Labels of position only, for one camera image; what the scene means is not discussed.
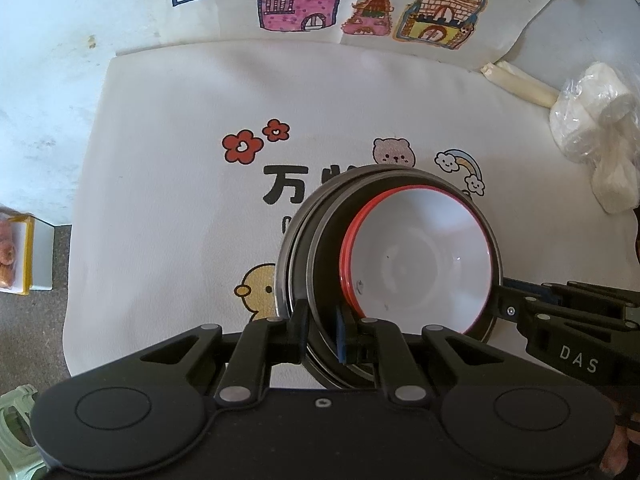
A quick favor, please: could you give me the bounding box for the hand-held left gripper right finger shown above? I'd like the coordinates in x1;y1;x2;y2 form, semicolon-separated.
336;305;501;407

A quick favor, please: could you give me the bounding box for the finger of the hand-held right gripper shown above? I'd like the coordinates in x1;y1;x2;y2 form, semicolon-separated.
502;276;571;303
497;287;538;333

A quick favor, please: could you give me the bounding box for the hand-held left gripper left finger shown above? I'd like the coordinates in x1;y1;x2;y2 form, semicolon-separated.
140;299;312;407

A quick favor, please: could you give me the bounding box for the steel bowl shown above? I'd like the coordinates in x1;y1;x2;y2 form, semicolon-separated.
306;170;502;391

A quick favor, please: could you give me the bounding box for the white bowl with red rim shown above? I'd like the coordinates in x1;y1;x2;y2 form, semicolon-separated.
338;184;481;321
348;186;494;337

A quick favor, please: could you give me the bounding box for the person's right hand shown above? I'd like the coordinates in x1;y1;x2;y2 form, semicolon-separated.
611;410;640;477

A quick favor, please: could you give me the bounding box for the clear plastic bag of white items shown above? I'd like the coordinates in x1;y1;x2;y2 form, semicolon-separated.
549;61;640;215

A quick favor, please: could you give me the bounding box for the rolled white paper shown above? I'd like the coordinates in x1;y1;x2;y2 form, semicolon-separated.
500;60;559;98
480;62;557;109

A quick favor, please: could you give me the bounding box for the white printed cloth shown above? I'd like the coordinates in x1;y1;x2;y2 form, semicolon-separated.
62;40;640;391

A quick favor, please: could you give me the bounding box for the yellow snack box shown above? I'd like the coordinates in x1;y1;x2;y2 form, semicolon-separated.
0;207;55;297

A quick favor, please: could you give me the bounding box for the pale green plastic object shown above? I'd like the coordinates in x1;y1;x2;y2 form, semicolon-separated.
0;384;41;480

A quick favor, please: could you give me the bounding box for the drawing of colourful houses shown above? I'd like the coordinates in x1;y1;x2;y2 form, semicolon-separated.
112;0;575;68

